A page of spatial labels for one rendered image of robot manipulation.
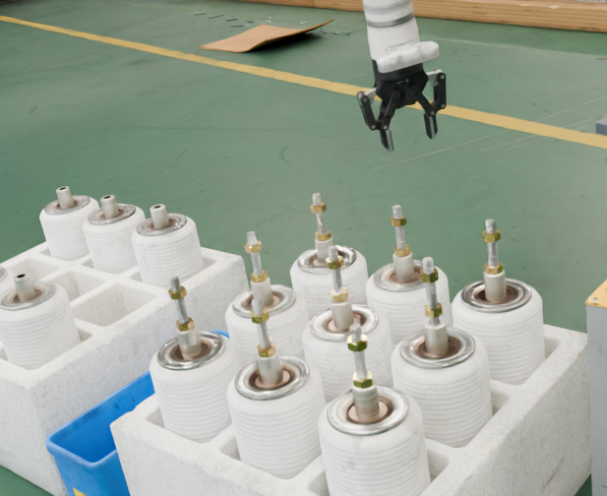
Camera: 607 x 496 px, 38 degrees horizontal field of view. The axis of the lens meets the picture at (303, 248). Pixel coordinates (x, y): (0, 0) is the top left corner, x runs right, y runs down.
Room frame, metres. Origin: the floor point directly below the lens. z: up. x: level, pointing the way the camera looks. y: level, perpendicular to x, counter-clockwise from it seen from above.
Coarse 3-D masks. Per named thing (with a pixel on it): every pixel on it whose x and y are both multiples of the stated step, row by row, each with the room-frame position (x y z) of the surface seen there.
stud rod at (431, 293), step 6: (426, 258) 0.77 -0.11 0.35; (426, 264) 0.76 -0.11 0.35; (432, 264) 0.76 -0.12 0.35; (426, 270) 0.76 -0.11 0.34; (432, 270) 0.76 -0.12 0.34; (426, 282) 0.76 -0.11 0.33; (432, 282) 0.76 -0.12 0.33; (426, 288) 0.76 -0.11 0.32; (432, 288) 0.76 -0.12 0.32; (426, 294) 0.76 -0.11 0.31; (432, 294) 0.76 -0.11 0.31; (432, 300) 0.76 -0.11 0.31; (432, 306) 0.76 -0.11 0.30; (432, 318) 0.76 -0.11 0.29; (438, 318) 0.76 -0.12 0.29; (432, 324) 0.76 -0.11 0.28; (438, 324) 0.76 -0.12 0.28
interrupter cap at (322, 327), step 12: (324, 312) 0.87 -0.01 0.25; (360, 312) 0.86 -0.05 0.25; (372, 312) 0.85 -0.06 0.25; (312, 324) 0.85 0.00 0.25; (324, 324) 0.85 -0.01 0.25; (360, 324) 0.83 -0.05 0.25; (372, 324) 0.83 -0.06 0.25; (324, 336) 0.82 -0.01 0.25; (336, 336) 0.82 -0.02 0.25; (348, 336) 0.81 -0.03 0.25
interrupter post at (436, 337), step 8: (440, 320) 0.77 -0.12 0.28; (424, 328) 0.76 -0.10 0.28; (432, 328) 0.75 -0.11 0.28; (440, 328) 0.75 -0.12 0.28; (432, 336) 0.75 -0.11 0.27; (440, 336) 0.75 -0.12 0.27; (432, 344) 0.75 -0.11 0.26; (440, 344) 0.75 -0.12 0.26; (448, 344) 0.76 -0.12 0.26; (432, 352) 0.75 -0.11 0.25; (440, 352) 0.75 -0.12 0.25
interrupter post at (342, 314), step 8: (336, 304) 0.84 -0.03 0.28; (344, 304) 0.83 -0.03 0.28; (336, 312) 0.84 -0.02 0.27; (344, 312) 0.83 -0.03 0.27; (352, 312) 0.84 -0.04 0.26; (336, 320) 0.84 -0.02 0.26; (344, 320) 0.83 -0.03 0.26; (352, 320) 0.84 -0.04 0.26; (336, 328) 0.84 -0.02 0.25; (344, 328) 0.83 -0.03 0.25
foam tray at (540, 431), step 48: (576, 336) 0.85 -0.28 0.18; (528, 384) 0.78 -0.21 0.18; (576, 384) 0.81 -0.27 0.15; (144, 432) 0.81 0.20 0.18; (480, 432) 0.71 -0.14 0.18; (528, 432) 0.73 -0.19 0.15; (576, 432) 0.81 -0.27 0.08; (144, 480) 0.81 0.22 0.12; (192, 480) 0.75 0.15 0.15; (240, 480) 0.70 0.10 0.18; (288, 480) 0.69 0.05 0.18; (432, 480) 0.70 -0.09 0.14; (480, 480) 0.66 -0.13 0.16; (528, 480) 0.73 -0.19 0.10; (576, 480) 0.80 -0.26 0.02
